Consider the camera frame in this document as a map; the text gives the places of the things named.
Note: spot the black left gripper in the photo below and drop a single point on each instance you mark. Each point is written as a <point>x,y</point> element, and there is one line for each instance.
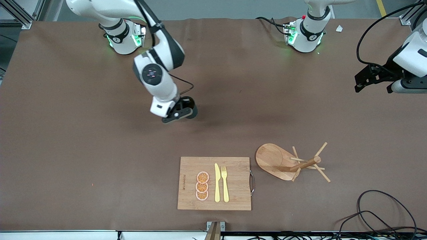
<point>391,69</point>

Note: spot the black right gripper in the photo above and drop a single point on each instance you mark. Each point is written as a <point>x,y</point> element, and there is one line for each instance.
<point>190,104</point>

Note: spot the dark teal cup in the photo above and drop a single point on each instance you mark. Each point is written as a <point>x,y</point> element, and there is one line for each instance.
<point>189,104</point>

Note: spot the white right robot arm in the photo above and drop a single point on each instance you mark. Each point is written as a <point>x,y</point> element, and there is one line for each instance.
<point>156,76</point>

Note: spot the wooden cup rack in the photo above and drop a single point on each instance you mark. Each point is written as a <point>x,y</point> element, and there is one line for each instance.
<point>273,160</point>

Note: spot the white paper scrap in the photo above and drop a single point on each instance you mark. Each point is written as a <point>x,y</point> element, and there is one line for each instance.
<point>339,28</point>

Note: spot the toy orange slice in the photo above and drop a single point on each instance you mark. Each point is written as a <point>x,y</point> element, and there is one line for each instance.
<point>202,177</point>

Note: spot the yellow plastic knife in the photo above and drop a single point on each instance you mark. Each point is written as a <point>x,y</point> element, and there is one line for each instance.
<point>217,186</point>

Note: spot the yellow plastic fork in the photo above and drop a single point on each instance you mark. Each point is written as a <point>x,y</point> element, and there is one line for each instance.
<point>225,190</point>

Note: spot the bamboo cutting board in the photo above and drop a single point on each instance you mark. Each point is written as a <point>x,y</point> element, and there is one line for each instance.
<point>233,193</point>

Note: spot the brown table cover sheet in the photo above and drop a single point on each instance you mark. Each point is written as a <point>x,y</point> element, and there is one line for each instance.
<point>100,173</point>

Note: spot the aluminium frame profile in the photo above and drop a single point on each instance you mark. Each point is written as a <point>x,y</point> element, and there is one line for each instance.
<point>20,15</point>
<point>408,18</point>

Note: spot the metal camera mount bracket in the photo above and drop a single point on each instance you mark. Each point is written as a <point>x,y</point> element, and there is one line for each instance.
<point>215,230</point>

